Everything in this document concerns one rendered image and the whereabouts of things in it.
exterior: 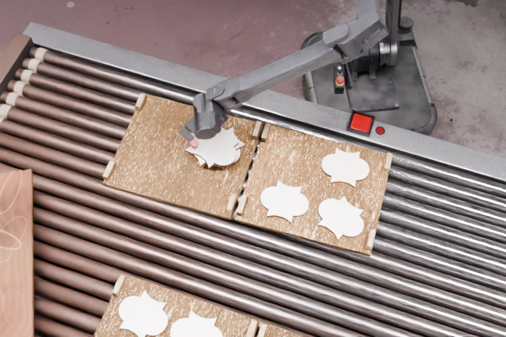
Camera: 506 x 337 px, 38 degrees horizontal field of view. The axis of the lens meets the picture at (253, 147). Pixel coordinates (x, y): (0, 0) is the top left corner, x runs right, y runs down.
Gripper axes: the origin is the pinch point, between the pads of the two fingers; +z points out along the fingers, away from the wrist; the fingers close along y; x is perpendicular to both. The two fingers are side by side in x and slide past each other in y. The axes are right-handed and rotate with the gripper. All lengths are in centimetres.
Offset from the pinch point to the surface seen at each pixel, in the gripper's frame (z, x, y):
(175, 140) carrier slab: 6.1, 8.4, -5.0
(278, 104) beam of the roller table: 7.4, -3.4, 29.1
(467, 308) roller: 6, -89, 18
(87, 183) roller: 8.5, 16.5, -33.9
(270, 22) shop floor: 99, 76, 111
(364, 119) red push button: 5, -28, 44
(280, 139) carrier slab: 5.4, -14.4, 18.9
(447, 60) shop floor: 97, -3, 157
